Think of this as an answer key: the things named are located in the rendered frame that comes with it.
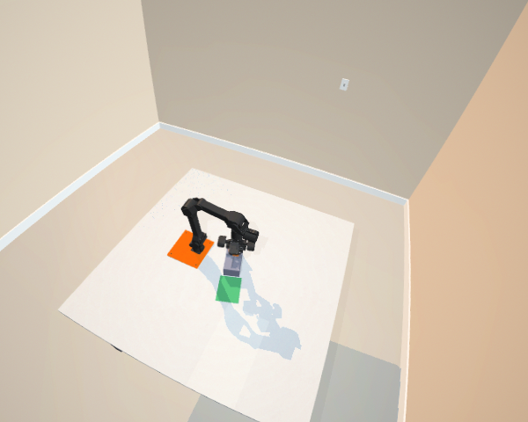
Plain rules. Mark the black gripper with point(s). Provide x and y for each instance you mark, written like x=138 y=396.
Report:
x=221 y=241

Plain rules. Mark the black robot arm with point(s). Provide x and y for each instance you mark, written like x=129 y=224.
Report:
x=234 y=221

